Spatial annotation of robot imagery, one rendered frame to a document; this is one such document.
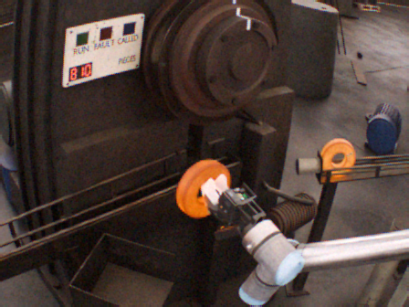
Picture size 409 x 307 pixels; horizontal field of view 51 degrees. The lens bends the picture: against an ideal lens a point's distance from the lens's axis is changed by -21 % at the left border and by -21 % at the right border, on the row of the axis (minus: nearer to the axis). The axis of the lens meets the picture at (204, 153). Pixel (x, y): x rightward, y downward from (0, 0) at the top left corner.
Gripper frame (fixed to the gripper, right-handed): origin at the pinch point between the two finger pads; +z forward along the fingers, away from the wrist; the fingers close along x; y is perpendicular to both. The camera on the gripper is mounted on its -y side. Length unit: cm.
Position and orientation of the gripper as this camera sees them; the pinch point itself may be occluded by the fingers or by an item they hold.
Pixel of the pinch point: (204, 183)
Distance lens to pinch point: 137.0
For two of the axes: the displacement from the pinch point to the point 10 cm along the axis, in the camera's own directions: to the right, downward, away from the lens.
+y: 2.4, -7.2, -6.5
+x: -7.8, 2.6, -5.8
